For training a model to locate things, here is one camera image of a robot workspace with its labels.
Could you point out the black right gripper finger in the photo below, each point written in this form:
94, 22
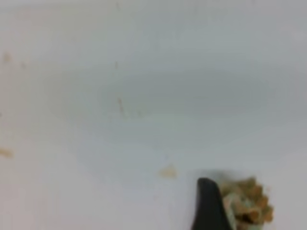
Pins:
210, 213

